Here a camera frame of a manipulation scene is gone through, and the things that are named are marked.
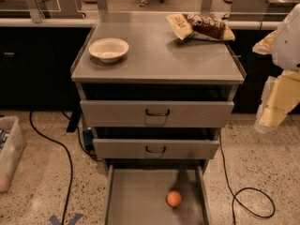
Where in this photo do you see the brown chip bag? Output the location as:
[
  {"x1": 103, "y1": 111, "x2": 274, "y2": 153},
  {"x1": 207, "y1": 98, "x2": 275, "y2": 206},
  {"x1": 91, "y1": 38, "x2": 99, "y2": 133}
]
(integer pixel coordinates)
[{"x1": 166, "y1": 13, "x2": 235, "y2": 41}]

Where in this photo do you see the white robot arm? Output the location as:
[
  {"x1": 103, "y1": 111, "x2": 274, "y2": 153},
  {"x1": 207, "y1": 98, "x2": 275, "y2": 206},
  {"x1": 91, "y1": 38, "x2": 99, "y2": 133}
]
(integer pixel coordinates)
[{"x1": 252, "y1": 5, "x2": 300, "y2": 133}]

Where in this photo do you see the grey drawer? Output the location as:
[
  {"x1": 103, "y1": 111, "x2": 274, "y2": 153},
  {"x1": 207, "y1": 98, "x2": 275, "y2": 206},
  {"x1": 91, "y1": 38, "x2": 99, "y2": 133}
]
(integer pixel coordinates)
[
  {"x1": 101, "y1": 165, "x2": 213, "y2": 225},
  {"x1": 93, "y1": 139, "x2": 219, "y2": 159},
  {"x1": 81, "y1": 100, "x2": 233, "y2": 128}
]

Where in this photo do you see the grey drawer cabinet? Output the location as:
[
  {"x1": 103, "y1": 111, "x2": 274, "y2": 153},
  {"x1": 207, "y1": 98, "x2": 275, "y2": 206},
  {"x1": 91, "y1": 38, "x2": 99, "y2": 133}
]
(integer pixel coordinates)
[{"x1": 69, "y1": 10, "x2": 248, "y2": 167}]

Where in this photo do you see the black cable left floor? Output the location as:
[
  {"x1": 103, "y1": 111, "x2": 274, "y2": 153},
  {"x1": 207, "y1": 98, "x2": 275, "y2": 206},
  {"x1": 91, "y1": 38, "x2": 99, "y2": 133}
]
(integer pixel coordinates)
[{"x1": 28, "y1": 110, "x2": 74, "y2": 225}]

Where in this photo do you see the clear plastic bin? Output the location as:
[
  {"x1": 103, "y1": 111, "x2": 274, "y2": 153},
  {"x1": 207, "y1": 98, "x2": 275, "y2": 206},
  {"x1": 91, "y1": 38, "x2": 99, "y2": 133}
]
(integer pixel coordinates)
[{"x1": 0, "y1": 116, "x2": 25, "y2": 192}]

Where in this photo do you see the black cable right floor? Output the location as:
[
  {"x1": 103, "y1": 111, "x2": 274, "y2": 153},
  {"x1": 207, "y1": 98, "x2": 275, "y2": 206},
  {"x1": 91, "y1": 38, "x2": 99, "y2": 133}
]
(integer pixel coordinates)
[{"x1": 218, "y1": 134, "x2": 277, "y2": 225}]

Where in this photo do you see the white bowl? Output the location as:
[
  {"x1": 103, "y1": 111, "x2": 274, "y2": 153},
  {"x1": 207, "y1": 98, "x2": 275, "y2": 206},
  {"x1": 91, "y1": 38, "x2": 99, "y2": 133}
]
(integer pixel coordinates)
[{"x1": 88, "y1": 38, "x2": 129, "y2": 63}]

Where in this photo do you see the middle grey drawer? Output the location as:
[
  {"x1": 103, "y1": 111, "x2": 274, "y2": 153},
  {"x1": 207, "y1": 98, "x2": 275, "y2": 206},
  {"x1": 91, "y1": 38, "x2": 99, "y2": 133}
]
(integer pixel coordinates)
[{"x1": 93, "y1": 139, "x2": 219, "y2": 159}]

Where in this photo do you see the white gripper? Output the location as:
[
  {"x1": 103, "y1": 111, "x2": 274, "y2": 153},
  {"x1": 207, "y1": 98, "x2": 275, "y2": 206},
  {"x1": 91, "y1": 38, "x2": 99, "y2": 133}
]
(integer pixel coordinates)
[{"x1": 252, "y1": 31, "x2": 300, "y2": 134}]

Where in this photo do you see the bottom grey drawer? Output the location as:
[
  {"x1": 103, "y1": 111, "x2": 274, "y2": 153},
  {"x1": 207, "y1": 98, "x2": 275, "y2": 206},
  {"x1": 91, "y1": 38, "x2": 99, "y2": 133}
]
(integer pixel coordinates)
[{"x1": 101, "y1": 165, "x2": 213, "y2": 225}]

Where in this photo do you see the blue power box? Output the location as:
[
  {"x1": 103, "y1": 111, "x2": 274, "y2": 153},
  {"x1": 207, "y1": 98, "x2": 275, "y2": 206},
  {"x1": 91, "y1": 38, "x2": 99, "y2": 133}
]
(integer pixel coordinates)
[{"x1": 82, "y1": 129, "x2": 94, "y2": 152}]

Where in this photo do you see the orange fruit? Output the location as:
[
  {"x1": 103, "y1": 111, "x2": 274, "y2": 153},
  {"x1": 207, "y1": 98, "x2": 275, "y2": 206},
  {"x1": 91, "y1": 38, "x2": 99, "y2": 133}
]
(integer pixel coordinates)
[{"x1": 166, "y1": 190, "x2": 182, "y2": 208}]

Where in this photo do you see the top grey drawer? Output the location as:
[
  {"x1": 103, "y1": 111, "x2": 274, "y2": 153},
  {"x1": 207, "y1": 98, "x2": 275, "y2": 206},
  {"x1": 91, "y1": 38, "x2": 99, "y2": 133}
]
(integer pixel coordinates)
[{"x1": 81, "y1": 100, "x2": 233, "y2": 128}]

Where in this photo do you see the black cable floor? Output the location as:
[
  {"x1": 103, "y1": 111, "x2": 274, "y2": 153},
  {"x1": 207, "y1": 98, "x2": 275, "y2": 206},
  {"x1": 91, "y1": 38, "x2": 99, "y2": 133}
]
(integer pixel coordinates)
[
  {"x1": 28, "y1": 110, "x2": 74, "y2": 225},
  {"x1": 218, "y1": 134, "x2": 277, "y2": 225}
]

